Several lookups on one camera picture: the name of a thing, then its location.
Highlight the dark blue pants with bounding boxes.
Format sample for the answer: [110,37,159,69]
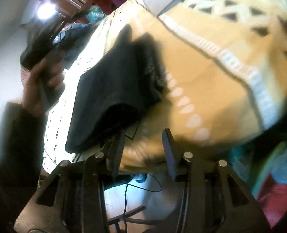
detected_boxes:
[65,24,166,154]

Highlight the left forearm black sleeve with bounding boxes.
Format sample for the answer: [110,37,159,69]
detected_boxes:
[0,102,46,232]

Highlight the person left hand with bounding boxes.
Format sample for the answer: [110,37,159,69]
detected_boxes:
[22,50,65,118]

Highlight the dark jacket on bed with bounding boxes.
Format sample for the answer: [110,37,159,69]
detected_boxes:
[53,23,93,70]

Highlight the yellow patterned bed cover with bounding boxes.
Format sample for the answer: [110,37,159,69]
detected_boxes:
[43,0,287,172]

